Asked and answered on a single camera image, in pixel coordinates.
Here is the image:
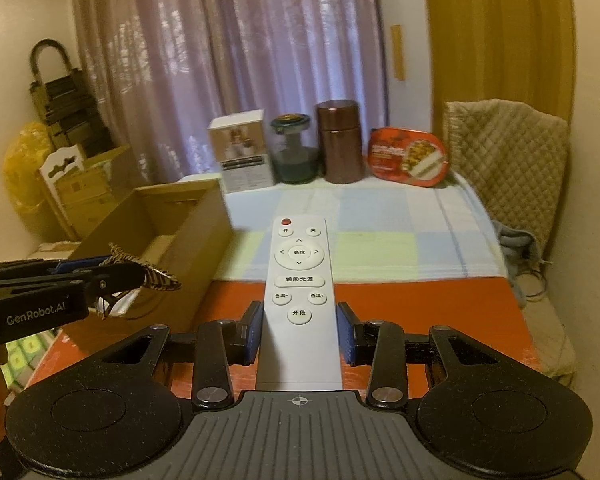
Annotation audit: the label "green printed carton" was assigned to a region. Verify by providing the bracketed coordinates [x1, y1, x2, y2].
[6, 336, 57, 389]

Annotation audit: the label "yellow plastic bag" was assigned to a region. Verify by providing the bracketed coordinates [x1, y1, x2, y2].
[3, 120, 56, 222]

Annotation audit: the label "stacked cardboard boxes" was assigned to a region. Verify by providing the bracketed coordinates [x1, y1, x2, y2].
[54, 145, 146, 241]

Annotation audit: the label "wooden door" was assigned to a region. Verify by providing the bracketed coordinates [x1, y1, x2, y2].
[419, 0, 579, 127]

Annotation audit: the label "beige seat cushion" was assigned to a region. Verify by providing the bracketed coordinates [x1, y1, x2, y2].
[519, 294, 579, 387]

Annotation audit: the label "white remote control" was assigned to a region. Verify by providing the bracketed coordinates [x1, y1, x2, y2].
[255, 214, 344, 391]

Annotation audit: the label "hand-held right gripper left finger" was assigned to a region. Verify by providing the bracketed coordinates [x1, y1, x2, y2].
[99, 300, 266, 412]

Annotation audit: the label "striped hair claw clip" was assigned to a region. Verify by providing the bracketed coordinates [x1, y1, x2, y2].
[97, 242, 184, 322]

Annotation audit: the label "cardboard box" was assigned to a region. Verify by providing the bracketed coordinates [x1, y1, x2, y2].
[59, 178, 234, 337]

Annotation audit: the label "copper brown canister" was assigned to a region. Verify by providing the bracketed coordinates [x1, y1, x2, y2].
[314, 99, 365, 185]

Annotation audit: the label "hanging wooden strip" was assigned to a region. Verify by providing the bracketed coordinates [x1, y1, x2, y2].
[389, 23, 407, 81]

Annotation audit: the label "white product box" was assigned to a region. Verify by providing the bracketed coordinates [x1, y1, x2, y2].
[208, 108, 275, 195]

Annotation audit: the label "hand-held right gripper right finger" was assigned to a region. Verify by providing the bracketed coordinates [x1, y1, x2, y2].
[336, 301, 502, 409]

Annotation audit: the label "pale purple curtain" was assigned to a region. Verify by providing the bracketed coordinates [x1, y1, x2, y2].
[70, 0, 387, 187]

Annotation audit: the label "dark green glass jar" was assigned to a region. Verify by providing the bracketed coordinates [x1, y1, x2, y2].
[269, 113, 317, 185]

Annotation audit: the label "red printed table mat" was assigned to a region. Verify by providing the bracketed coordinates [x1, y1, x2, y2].
[24, 279, 539, 402]

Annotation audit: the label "red instant meal tray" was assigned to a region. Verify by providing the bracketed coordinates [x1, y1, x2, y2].
[365, 127, 451, 189]

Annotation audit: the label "quilted chair back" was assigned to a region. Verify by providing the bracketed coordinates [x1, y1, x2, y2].
[442, 99, 571, 262]

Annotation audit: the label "grey cloth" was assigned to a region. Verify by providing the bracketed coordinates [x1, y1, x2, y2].
[494, 219, 551, 307]

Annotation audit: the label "white carved wooden panel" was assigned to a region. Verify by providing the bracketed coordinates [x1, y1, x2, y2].
[38, 143, 86, 241]

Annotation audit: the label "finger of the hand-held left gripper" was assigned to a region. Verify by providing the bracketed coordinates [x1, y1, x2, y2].
[77, 261, 149, 304]
[0, 256, 112, 284]

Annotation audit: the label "checked pastel tablecloth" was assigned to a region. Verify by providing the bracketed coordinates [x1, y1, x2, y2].
[174, 172, 509, 284]

